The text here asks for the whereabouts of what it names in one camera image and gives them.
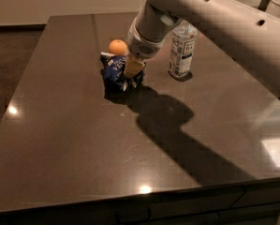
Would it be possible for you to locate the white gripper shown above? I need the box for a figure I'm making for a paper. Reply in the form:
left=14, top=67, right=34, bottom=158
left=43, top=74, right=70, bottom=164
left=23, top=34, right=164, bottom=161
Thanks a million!
left=124, top=18, right=165, bottom=79

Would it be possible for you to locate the blue Kettle chip bag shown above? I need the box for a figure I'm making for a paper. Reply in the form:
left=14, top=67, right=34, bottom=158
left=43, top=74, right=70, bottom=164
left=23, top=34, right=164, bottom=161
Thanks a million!
left=100, top=52, right=144, bottom=92

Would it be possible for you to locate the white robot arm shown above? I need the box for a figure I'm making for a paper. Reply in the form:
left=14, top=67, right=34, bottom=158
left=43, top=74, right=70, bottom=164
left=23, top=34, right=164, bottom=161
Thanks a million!
left=127, top=0, right=280, bottom=99

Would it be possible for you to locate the orange fruit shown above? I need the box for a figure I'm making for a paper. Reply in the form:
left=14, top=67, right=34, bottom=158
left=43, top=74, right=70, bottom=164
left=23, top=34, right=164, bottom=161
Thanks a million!
left=109, top=39, right=127, bottom=55

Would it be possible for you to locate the clear plastic water bottle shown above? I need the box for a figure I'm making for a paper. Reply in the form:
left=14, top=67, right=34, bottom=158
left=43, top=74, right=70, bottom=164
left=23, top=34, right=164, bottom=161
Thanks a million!
left=169, top=22, right=198, bottom=79

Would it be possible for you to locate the dark upright panel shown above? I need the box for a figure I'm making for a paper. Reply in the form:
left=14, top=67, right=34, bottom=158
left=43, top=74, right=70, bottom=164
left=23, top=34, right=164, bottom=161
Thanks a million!
left=258, top=0, right=271, bottom=11

